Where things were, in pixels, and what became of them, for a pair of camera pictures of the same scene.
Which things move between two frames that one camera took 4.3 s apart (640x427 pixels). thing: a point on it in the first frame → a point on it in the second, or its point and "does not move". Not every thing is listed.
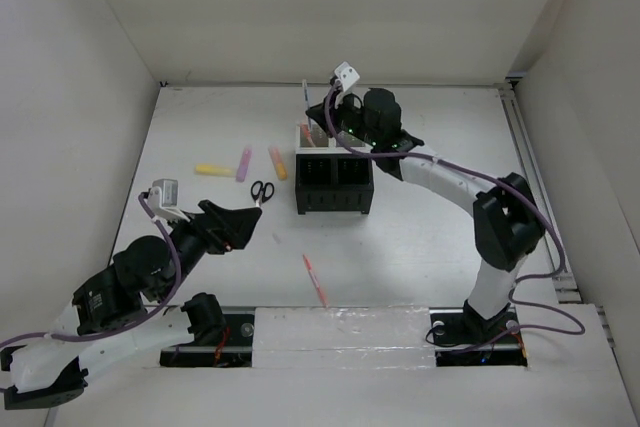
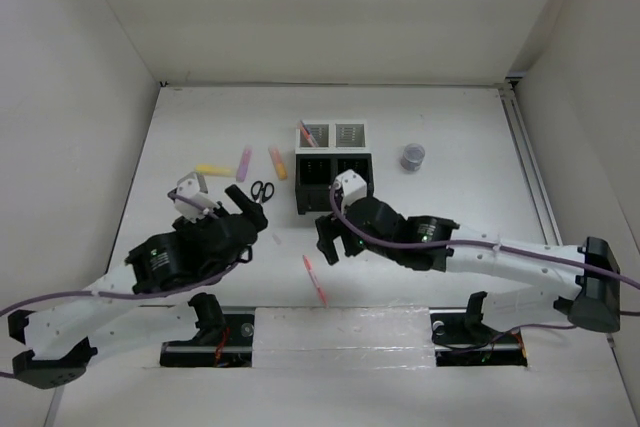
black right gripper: x=336 y=109 → x=327 y=232
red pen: x=316 y=282 does not move
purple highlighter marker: x=244 y=163 does not move
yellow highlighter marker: x=212 y=169 does not move
